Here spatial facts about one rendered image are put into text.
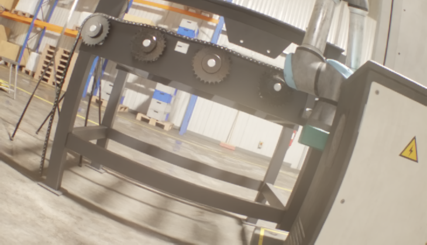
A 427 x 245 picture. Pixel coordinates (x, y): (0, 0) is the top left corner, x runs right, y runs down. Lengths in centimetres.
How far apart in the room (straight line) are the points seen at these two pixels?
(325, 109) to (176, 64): 83
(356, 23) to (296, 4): 1018
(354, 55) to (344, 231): 89
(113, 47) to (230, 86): 58
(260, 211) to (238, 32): 83
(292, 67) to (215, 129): 958
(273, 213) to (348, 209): 121
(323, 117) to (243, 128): 968
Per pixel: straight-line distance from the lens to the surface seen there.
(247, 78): 179
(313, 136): 117
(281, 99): 176
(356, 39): 143
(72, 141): 190
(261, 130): 1089
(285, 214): 186
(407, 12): 124
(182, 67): 180
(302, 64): 127
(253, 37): 184
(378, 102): 67
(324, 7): 139
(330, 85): 122
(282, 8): 1143
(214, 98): 272
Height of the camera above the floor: 66
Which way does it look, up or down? 1 degrees up
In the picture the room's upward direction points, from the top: 19 degrees clockwise
